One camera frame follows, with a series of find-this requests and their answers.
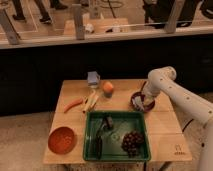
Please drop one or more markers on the black spatula tool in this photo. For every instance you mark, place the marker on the black spatula tool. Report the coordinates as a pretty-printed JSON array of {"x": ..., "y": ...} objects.
[{"x": 106, "y": 125}]

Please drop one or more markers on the orange carrot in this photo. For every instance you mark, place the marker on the orange carrot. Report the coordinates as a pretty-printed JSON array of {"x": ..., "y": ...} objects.
[{"x": 73, "y": 104}]

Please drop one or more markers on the dark red pan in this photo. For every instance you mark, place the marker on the dark red pan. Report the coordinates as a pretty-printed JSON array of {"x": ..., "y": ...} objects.
[{"x": 139, "y": 94}]

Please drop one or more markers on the orange fruit on cup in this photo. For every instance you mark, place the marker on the orange fruit on cup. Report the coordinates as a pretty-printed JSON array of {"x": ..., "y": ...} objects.
[{"x": 108, "y": 89}]

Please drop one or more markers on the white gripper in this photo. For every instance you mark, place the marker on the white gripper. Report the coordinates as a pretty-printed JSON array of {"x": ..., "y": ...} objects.
[{"x": 150, "y": 92}]

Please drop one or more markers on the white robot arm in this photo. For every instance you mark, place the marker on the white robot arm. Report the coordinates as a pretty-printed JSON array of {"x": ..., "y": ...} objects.
[{"x": 162, "y": 79}]

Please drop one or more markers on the dark grape bunch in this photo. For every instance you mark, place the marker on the dark grape bunch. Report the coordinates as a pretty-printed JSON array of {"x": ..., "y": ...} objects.
[{"x": 131, "y": 143}]

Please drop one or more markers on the white grey towel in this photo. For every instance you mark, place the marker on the white grey towel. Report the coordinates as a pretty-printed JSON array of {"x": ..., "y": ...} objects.
[{"x": 137, "y": 103}]

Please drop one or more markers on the green plastic tray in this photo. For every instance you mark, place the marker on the green plastic tray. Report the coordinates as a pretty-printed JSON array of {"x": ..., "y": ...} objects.
[{"x": 123, "y": 123}]

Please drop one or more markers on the blue white mug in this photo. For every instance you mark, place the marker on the blue white mug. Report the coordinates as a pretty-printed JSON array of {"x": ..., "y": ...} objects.
[{"x": 93, "y": 79}]

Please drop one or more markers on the orange red bowl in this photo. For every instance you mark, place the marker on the orange red bowl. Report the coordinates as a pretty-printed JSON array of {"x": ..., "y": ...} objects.
[{"x": 62, "y": 140}]

